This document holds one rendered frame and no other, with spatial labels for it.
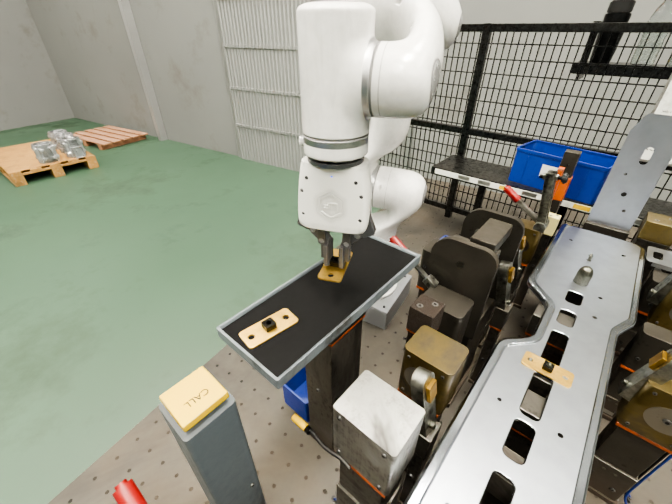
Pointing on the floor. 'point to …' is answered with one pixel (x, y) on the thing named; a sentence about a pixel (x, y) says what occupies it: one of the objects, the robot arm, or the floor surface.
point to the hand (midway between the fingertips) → (335, 252)
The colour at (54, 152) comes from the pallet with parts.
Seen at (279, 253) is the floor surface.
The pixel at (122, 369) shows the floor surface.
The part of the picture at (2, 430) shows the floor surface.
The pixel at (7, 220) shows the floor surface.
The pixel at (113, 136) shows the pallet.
